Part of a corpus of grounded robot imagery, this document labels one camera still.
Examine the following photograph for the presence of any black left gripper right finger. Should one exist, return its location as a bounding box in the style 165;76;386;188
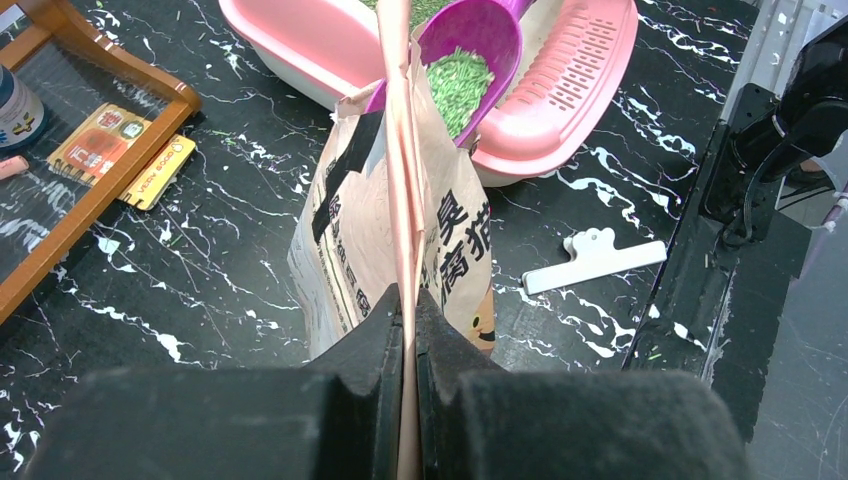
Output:
416;291;752;479

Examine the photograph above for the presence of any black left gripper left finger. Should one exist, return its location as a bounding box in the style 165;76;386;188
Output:
24;285;403;479

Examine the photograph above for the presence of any grey bag sealing clip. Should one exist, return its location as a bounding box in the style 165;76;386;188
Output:
521;228;667;295

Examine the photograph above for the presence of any cat litter bag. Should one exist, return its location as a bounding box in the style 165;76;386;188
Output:
288;1;495;479

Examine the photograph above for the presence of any pink cat litter box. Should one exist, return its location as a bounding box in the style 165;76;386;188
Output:
220;0;639;187

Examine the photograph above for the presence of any orange wooden shelf rack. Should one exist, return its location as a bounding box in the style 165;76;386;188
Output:
1;1;201;319

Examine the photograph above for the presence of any purple litter scoop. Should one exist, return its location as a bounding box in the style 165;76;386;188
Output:
355;1;532;146

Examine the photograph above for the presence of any orange snack packet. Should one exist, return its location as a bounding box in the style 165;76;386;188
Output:
48;103;196;211

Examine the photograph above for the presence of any small glass jar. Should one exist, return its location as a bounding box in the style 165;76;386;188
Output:
1;66;47;153

